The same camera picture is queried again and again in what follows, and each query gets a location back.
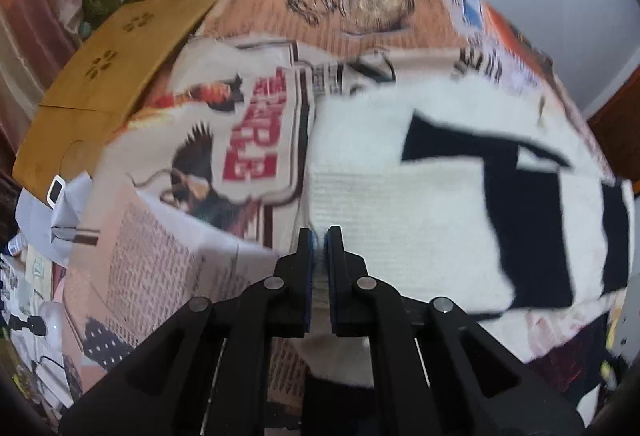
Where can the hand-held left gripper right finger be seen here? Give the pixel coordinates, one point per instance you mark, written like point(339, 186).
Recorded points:
point(331, 261)

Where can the small white device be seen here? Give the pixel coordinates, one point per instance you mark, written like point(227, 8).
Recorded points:
point(56, 191)

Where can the black dotted cloth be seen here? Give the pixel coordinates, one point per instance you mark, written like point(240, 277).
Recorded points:
point(102, 341)

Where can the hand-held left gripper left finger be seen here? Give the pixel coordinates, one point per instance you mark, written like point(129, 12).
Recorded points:
point(311, 261)

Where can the bamboo folding lap desk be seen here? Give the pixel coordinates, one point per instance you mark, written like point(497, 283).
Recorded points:
point(125, 46)

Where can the orange striped curtain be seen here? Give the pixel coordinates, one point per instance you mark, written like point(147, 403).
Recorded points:
point(30, 26)

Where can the cream and black striped sweater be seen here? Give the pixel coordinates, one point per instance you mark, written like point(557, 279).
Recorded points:
point(400, 216)

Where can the small white bottle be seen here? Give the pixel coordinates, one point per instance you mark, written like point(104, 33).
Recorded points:
point(15, 247)

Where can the white bag with tag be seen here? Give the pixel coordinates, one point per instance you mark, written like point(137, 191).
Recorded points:
point(67, 221)

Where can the printed blanket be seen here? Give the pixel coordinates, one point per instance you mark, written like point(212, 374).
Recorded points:
point(250, 141)

